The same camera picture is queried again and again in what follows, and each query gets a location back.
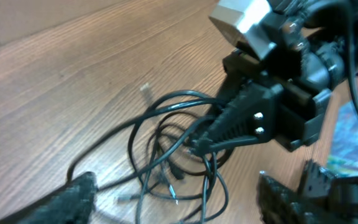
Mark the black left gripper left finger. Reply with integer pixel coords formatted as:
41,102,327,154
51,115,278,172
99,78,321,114
0,172,97,224

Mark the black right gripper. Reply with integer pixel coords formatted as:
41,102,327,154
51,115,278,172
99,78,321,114
194,12,358,156

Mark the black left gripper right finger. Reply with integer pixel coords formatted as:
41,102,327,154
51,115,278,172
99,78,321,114
257,160,358,224

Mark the black long looped cable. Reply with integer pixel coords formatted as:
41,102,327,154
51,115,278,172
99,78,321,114
66,90,232,224

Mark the black short usb cable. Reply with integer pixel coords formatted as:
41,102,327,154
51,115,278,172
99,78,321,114
116,136,229,224

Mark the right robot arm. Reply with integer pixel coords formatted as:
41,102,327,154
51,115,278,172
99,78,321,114
190,1,358,156

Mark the colourful patterned floor mat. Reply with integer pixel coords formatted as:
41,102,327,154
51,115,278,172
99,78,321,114
327,102,358,175

